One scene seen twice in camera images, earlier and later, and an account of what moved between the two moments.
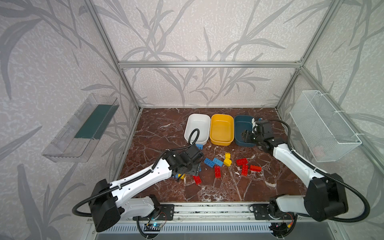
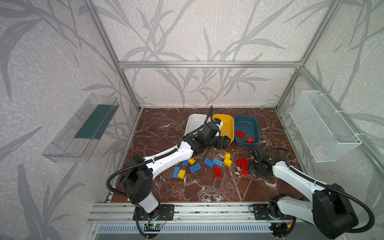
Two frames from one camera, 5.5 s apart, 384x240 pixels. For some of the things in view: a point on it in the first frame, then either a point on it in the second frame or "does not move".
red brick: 244,170 does not move
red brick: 197,179 -> 239,133
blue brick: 209,162 does not move
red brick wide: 241,162 does not move
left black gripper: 192,165 -> 221,142
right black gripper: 252,135 -> 258,153
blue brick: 218,162 does not move
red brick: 217,172 does not move
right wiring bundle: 283,229 does not move
